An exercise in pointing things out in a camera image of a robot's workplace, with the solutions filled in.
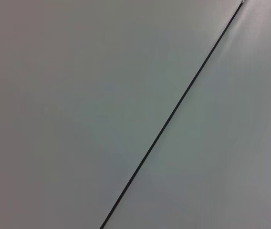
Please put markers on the black wall panel seam strip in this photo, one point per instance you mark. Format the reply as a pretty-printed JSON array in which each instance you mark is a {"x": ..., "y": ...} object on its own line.
[{"x": 172, "y": 114}]

